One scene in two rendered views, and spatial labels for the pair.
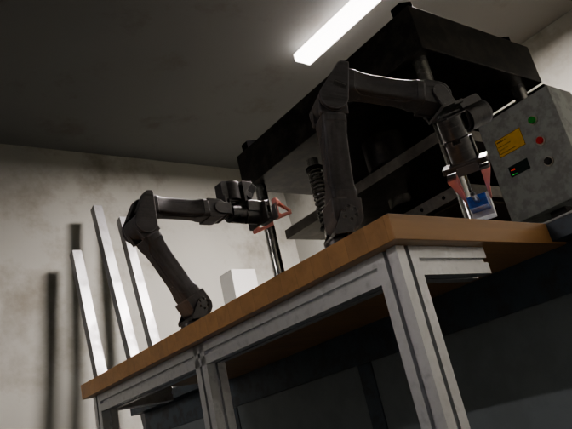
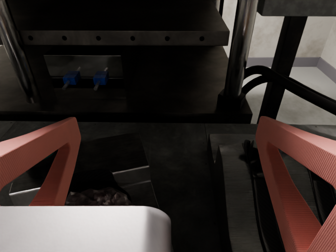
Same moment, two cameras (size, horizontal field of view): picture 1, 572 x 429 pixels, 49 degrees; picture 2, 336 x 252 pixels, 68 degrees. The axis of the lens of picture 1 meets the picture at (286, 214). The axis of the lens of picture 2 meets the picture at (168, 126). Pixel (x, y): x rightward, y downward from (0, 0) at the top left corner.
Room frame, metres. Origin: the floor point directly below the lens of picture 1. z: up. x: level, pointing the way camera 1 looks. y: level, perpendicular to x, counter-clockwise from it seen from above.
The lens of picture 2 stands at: (1.85, 0.09, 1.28)
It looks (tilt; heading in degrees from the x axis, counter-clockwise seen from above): 37 degrees down; 312
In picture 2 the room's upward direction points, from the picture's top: straight up
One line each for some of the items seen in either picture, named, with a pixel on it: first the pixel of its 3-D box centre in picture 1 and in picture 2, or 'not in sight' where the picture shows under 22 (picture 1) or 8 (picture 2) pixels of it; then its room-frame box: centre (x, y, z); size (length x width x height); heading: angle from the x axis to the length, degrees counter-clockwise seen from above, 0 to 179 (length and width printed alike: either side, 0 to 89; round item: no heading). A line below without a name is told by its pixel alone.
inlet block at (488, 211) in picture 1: (477, 202); not in sight; (1.34, -0.42, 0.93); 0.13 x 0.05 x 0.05; 158
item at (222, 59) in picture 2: not in sight; (100, 70); (2.87, -0.55, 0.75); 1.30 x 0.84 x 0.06; 40
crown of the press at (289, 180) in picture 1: (386, 150); not in sight; (2.87, -0.55, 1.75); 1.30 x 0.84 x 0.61; 40
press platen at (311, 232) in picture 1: (407, 194); not in sight; (2.91, -0.60, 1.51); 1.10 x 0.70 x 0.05; 40
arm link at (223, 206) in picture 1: (222, 201); not in sight; (1.78, 0.18, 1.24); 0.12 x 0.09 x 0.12; 132
